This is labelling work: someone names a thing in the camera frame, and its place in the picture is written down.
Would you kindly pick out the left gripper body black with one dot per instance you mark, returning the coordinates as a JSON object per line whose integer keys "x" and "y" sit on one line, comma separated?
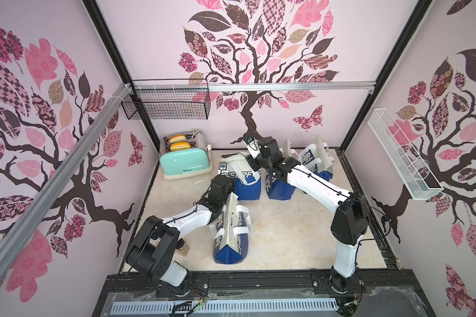
{"x": 230, "y": 189}

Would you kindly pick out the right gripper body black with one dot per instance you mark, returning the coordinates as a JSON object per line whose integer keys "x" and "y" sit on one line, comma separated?
{"x": 260, "y": 146}

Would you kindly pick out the takeout bag blue beige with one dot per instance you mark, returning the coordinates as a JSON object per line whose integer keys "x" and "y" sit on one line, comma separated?
{"x": 277, "y": 189}
{"x": 230, "y": 232}
{"x": 317, "y": 159}

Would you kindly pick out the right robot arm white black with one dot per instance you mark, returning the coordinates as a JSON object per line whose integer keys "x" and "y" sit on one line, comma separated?
{"x": 351, "y": 217}

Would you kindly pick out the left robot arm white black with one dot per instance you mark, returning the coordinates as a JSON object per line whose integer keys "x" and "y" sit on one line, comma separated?
{"x": 152, "y": 249}

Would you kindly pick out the mint green toaster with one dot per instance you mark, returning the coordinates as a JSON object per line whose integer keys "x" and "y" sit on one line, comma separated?
{"x": 187, "y": 163}

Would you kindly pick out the front bread slice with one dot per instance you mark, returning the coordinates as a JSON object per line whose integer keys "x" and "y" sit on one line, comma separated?
{"x": 179, "y": 146}

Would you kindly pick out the bread slice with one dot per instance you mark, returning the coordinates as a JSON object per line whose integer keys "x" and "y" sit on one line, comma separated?
{"x": 179, "y": 146}
{"x": 177, "y": 138}

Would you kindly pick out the rear bread slice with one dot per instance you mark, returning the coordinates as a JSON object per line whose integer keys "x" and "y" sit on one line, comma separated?
{"x": 177, "y": 138}

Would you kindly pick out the small jar with dark lid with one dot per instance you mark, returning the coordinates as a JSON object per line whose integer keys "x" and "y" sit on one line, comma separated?
{"x": 182, "y": 248}

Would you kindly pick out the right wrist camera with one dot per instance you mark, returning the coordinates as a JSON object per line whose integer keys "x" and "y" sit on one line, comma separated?
{"x": 252, "y": 146}

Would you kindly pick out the black wire basket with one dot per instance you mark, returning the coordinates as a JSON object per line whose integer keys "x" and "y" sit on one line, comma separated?
{"x": 168, "y": 99}

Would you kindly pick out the aluminium rail back wall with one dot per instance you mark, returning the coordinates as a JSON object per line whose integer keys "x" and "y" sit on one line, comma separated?
{"x": 351, "y": 85}

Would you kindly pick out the aluminium rail wall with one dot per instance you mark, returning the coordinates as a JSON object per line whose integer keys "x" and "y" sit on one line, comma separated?
{"x": 351, "y": 85}
{"x": 21, "y": 232}

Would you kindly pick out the white slotted cable duct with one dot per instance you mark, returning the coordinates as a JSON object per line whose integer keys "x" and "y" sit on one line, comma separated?
{"x": 215, "y": 306}

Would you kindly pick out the white wire shelf basket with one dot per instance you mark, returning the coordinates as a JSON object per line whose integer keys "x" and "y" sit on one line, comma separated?
{"x": 397, "y": 139}

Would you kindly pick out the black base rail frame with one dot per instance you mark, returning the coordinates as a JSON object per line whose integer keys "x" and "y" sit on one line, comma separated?
{"x": 378, "y": 292}

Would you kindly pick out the aluminium rail left wall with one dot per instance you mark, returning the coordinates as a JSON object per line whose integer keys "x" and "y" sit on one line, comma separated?
{"x": 21, "y": 232}

